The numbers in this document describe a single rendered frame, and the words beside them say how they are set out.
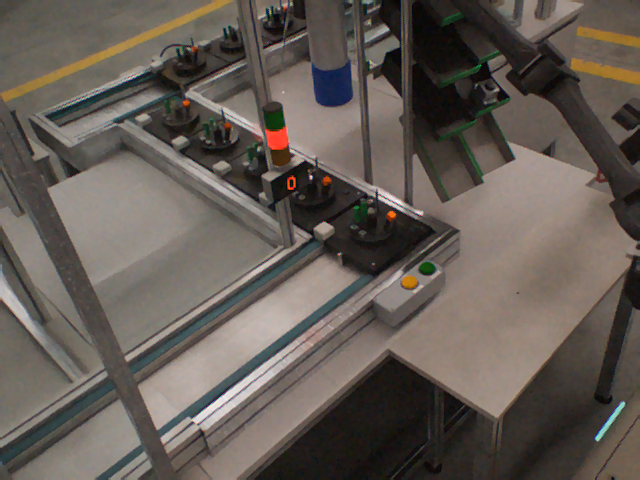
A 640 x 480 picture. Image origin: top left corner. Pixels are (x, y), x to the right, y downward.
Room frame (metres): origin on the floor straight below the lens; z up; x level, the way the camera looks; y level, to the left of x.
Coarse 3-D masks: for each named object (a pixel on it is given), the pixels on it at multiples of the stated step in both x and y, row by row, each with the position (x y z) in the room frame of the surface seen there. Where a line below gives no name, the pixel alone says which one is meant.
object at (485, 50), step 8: (456, 24) 1.69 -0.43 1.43; (464, 24) 1.75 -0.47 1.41; (472, 24) 1.75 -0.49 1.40; (464, 32) 1.72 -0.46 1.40; (472, 32) 1.72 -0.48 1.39; (480, 32) 1.72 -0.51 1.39; (464, 40) 1.69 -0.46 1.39; (472, 40) 1.69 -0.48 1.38; (480, 40) 1.69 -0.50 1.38; (488, 40) 1.70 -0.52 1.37; (472, 48) 1.67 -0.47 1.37; (480, 48) 1.67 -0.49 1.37; (488, 48) 1.67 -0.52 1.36; (496, 48) 1.67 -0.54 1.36; (480, 56) 1.64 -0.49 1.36; (488, 56) 1.62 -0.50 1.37; (496, 56) 1.64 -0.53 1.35
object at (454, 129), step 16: (400, 48) 1.74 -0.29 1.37; (384, 64) 1.73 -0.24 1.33; (400, 64) 1.77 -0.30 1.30; (416, 64) 1.77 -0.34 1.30; (400, 80) 1.66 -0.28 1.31; (416, 80) 1.72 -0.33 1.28; (400, 96) 1.66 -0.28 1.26; (416, 96) 1.66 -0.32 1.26; (432, 96) 1.67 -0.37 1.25; (448, 96) 1.67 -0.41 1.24; (416, 112) 1.60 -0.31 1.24; (432, 112) 1.61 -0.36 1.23; (448, 112) 1.62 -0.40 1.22; (464, 112) 1.61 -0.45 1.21; (432, 128) 1.54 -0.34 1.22; (448, 128) 1.57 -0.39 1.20; (464, 128) 1.56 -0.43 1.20
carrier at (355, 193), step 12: (312, 168) 1.80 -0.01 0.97; (312, 180) 1.64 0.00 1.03; (336, 180) 1.72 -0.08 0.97; (300, 192) 1.65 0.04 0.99; (312, 192) 1.64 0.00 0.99; (336, 192) 1.65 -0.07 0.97; (360, 192) 1.64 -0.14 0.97; (300, 204) 1.59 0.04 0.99; (312, 204) 1.58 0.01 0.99; (324, 204) 1.59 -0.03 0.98; (336, 204) 1.59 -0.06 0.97; (348, 204) 1.59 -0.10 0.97; (300, 216) 1.56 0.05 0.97; (312, 216) 1.55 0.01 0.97; (324, 216) 1.54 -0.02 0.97; (336, 216) 1.55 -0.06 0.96; (312, 228) 1.50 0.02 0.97
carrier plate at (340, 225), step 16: (352, 208) 1.56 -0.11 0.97; (368, 208) 1.55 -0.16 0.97; (384, 208) 1.54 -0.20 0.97; (336, 224) 1.50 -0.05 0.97; (400, 224) 1.46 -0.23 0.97; (416, 224) 1.45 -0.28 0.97; (336, 240) 1.43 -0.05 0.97; (400, 240) 1.39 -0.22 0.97; (416, 240) 1.39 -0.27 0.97; (352, 256) 1.35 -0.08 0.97; (368, 256) 1.34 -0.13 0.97; (384, 256) 1.33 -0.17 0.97; (368, 272) 1.30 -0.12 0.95
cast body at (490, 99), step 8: (488, 80) 1.67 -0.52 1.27; (472, 88) 1.71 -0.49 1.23; (480, 88) 1.65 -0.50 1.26; (488, 88) 1.64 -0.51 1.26; (496, 88) 1.64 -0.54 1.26; (472, 96) 1.68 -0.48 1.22; (480, 96) 1.65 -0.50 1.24; (488, 96) 1.63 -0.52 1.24; (480, 104) 1.64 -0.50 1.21; (488, 104) 1.63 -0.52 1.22
